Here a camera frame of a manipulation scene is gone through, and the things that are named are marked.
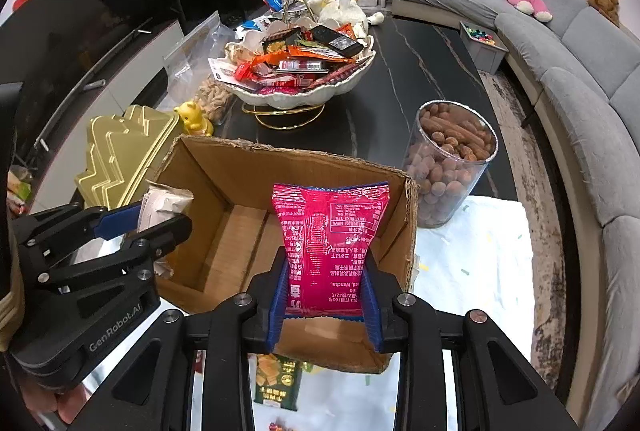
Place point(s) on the yellow bear figure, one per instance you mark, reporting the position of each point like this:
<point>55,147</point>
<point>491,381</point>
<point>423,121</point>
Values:
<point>192,116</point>

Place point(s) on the pile of assorted snack packets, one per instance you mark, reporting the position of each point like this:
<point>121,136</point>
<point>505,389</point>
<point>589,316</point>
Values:
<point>295,61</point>

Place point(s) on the cardboard box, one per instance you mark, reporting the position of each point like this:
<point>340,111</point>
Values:
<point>220,191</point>

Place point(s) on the black television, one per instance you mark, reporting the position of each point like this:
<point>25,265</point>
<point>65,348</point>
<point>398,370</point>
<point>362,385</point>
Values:
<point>75,21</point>

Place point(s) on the gold lidded candy container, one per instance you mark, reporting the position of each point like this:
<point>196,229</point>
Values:
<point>120,146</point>

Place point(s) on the clear jar of nuts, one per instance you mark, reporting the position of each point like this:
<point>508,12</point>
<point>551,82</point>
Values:
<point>445,171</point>

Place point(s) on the white two-tier snack stand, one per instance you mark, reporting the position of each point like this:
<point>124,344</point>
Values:
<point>300,98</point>

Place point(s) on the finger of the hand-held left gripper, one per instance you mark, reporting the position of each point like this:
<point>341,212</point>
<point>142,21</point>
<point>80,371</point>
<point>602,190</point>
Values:
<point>165,231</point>
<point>117,219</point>

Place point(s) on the blue wrapped snack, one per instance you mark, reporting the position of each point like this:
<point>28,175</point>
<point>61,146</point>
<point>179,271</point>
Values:
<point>274,2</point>

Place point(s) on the person's left hand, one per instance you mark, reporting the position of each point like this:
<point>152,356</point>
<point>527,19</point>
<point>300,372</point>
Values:
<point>67,403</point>

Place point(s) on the grey television cabinet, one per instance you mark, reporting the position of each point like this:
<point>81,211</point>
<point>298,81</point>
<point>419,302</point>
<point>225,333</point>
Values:
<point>125,61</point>

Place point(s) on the brown plush toy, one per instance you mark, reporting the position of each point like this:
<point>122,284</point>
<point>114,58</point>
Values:
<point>605,1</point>

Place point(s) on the white snack packet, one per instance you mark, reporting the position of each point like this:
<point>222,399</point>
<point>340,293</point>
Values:
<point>165,203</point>

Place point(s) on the clear plastic bag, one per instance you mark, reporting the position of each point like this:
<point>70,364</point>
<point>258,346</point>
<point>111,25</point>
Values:
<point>195,41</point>

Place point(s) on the grey storage bin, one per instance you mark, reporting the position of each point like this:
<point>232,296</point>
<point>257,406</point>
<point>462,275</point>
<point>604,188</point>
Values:
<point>487,58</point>

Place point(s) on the dark green snack packet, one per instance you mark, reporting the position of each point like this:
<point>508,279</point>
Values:
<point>277,383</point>

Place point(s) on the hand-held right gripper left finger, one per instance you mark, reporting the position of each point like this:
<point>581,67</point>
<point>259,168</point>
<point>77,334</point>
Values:
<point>277,306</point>

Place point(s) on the green yellow paper bag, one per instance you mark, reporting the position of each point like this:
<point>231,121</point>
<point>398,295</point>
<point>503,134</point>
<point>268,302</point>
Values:
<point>17,191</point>

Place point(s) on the light blue tablecloth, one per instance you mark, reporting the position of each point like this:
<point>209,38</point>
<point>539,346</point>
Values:
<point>475,271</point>

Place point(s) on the grey sofa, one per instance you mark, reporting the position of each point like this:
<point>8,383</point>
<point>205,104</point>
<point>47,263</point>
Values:
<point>575,76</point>

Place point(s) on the bag of peanuts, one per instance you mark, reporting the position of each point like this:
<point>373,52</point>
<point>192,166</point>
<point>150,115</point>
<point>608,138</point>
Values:
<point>212,98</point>

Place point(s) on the white plush tissue holder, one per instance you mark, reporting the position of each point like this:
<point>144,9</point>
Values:
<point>340,13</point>

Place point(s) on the magenta snack packet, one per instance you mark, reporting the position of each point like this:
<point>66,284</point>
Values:
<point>330,236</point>

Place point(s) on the grey remote control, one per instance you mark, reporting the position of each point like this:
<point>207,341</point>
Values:
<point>94,85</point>

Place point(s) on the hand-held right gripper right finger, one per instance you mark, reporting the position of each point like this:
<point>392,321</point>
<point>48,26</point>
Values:
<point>372,311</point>

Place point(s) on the patterned rug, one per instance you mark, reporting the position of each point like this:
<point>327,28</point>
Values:
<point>525,151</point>

